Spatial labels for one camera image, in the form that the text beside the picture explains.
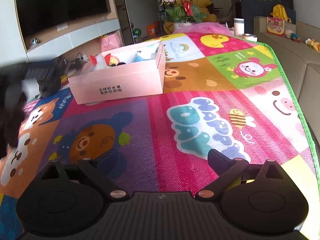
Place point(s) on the red cap figurine keychain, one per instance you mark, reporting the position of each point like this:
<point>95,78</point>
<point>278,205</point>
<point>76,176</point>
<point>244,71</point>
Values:
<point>114,61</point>

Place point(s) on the white blue medicine box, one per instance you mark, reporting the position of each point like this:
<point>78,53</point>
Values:
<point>146,53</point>

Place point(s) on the pink gift bag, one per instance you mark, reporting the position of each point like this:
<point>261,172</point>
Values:
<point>110,41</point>

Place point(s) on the orange storage box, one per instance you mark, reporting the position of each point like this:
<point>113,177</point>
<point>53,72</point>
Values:
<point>153,29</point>

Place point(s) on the glass fish tank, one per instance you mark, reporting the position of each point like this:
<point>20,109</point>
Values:
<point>265,2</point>

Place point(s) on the white thermos cup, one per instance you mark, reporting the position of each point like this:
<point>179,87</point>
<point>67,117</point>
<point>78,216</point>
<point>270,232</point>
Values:
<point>239,26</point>

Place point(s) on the pink cardboard box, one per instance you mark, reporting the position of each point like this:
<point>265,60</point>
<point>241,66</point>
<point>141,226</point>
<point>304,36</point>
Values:
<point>121,82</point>

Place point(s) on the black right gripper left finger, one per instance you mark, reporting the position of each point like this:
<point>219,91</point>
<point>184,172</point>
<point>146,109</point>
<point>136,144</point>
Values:
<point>69,198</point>

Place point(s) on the green watermelon ball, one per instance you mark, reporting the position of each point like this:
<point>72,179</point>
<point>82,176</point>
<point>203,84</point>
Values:
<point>136,32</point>

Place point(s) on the black television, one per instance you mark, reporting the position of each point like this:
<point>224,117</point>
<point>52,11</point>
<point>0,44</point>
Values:
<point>37,15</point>

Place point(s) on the black plush toy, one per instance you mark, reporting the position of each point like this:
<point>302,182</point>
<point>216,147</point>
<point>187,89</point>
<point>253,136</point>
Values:
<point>49,87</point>

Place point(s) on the yellow kids backpack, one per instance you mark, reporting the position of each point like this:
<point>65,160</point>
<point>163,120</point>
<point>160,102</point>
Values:
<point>276,23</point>

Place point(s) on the white wall shelf unit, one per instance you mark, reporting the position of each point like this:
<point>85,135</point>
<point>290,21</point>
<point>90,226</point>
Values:
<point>55,41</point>

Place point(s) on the colourful cartoon play mat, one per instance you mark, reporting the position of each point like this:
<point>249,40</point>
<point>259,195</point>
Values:
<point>163,143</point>

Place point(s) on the yellow plush bear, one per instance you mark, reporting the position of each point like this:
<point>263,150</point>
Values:
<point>203,4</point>

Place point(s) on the purple orchid flower pot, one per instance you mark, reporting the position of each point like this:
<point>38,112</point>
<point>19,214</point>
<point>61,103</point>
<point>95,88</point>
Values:
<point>182,11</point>

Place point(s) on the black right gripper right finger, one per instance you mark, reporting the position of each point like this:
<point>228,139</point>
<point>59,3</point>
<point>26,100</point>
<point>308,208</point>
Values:
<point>258,198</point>

